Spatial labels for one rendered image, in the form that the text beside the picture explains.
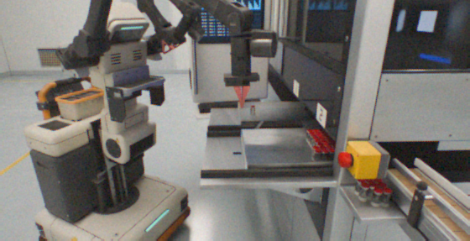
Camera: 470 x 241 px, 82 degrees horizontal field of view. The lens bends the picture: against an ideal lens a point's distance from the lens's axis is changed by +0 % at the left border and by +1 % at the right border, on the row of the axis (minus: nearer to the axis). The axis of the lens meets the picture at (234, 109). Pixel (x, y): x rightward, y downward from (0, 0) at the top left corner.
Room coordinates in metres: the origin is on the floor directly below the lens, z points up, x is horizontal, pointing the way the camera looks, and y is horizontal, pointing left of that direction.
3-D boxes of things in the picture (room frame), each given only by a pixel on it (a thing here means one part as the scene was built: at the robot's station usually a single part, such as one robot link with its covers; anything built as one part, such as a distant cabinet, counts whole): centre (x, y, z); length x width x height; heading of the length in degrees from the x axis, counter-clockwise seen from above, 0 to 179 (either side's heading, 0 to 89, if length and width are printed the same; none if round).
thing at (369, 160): (0.60, -0.33, 0.99); 0.08 x 0.07 x 0.07; 92
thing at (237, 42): (0.77, -0.02, 1.26); 0.07 x 0.06 x 0.07; 66
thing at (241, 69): (0.77, -0.02, 1.19); 0.10 x 0.07 x 0.07; 92
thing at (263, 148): (0.85, -0.20, 0.90); 0.34 x 0.26 x 0.04; 93
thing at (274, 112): (1.19, -0.19, 0.90); 0.34 x 0.26 x 0.04; 92
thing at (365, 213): (0.59, -0.37, 0.87); 0.14 x 0.13 x 0.02; 92
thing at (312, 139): (0.85, -0.29, 0.90); 0.18 x 0.02 x 0.05; 3
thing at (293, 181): (1.01, -0.13, 0.87); 0.70 x 0.48 x 0.02; 2
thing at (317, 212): (1.71, -0.27, 0.73); 1.98 x 0.01 x 0.25; 2
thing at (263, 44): (0.76, -0.05, 1.29); 0.11 x 0.09 x 0.12; 66
